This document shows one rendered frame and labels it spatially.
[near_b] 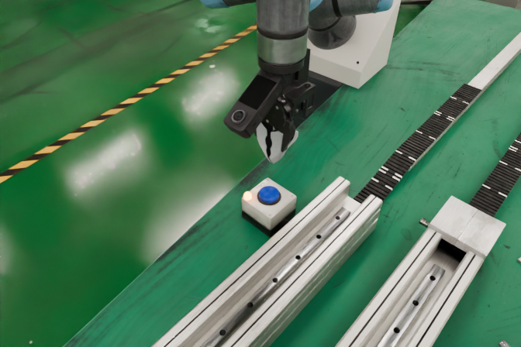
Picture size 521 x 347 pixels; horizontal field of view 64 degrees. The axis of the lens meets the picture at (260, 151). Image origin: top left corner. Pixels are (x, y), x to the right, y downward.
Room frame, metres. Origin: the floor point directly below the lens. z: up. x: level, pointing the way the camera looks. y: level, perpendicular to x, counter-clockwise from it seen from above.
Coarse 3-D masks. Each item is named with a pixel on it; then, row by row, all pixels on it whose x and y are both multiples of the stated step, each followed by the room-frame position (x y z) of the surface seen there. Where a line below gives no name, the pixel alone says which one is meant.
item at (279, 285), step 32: (288, 224) 0.47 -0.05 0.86; (320, 224) 0.51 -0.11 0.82; (352, 224) 0.47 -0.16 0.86; (256, 256) 0.41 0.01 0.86; (288, 256) 0.43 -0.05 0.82; (320, 256) 0.41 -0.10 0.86; (224, 288) 0.35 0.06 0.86; (256, 288) 0.37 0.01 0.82; (288, 288) 0.35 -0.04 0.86; (320, 288) 0.39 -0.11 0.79; (192, 320) 0.30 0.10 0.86; (224, 320) 0.32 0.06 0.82; (256, 320) 0.30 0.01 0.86; (288, 320) 0.33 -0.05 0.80
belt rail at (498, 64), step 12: (516, 36) 1.32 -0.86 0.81; (504, 48) 1.24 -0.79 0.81; (516, 48) 1.24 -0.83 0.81; (492, 60) 1.16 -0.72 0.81; (504, 60) 1.16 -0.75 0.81; (480, 72) 1.09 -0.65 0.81; (492, 72) 1.09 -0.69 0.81; (480, 84) 1.02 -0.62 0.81; (456, 120) 0.88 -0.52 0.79; (444, 132) 0.83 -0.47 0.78; (432, 144) 0.78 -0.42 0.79; (420, 156) 0.73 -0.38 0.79
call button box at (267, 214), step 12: (264, 180) 0.61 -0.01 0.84; (252, 192) 0.57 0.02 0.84; (288, 192) 0.57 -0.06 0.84; (252, 204) 0.54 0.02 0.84; (264, 204) 0.54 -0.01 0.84; (276, 204) 0.54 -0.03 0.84; (288, 204) 0.55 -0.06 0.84; (252, 216) 0.54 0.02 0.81; (264, 216) 0.52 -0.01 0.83; (276, 216) 0.52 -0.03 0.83; (288, 216) 0.55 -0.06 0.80; (264, 228) 0.52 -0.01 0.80; (276, 228) 0.52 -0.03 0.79
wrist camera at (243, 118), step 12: (264, 72) 0.57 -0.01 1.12; (252, 84) 0.55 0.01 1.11; (264, 84) 0.54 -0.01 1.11; (276, 84) 0.54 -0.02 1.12; (240, 96) 0.54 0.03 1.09; (252, 96) 0.53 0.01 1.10; (264, 96) 0.53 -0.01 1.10; (276, 96) 0.54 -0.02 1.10; (240, 108) 0.51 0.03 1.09; (252, 108) 0.51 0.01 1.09; (264, 108) 0.52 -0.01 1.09; (228, 120) 0.51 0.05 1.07; (240, 120) 0.50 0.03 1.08; (252, 120) 0.50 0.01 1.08; (240, 132) 0.48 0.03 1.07; (252, 132) 0.49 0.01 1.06
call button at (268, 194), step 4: (264, 188) 0.57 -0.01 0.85; (268, 188) 0.57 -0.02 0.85; (272, 188) 0.57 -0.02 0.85; (276, 188) 0.57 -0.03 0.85; (260, 192) 0.56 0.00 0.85; (264, 192) 0.56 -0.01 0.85; (268, 192) 0.56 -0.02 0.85; (272, 192) 0.56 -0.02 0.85; (276, 192) 0.56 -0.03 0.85; (260, 196) 0.55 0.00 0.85; (264, 196) 0.55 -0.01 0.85; (268, 196) 0.55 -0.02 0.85; (272, 196) 0.55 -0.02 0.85; (276, 196) 0.55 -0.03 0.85; (264, 200) 0.55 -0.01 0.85; (268, 200) 0.54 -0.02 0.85; (272, 200) 0.54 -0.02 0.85; (276, 200) 0.55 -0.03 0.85
